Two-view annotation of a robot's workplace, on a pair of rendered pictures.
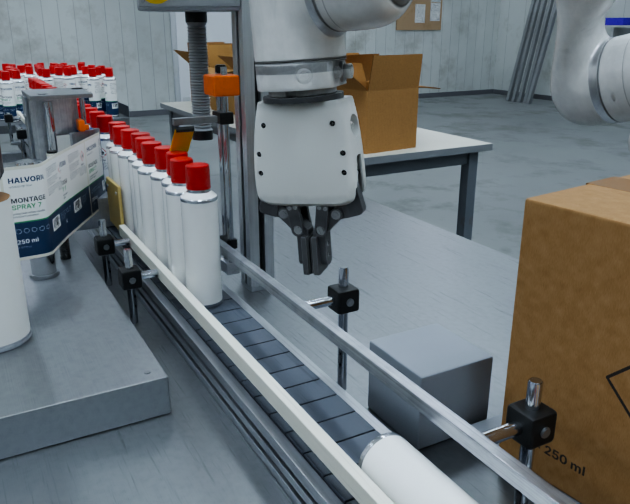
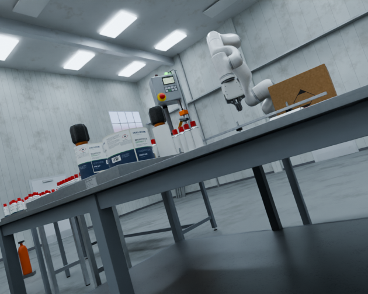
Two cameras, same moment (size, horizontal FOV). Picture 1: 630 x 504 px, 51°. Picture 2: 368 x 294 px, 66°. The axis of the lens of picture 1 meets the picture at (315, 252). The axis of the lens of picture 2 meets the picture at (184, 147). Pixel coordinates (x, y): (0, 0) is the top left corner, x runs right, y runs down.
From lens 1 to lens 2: 1.23 m
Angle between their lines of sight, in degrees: 34
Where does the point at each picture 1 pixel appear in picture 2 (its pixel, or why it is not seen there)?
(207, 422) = not seen: hidden behind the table
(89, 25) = not seen: outside the picture
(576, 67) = (249, 93)
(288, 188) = (232, 95)
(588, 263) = (282, 89)
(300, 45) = (229, 70)
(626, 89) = (260, 92)
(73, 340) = not seen: hidden behind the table
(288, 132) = (230, 86)
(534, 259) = (273, 94)
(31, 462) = not seen: hidden behind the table
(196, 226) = (197, 133)
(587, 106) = (254, 99)
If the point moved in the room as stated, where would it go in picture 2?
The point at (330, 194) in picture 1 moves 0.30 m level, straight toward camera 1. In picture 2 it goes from (240, 93) to (274, 68)
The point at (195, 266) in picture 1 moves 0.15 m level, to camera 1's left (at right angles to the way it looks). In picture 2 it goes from (200, 142) to (177, 148)
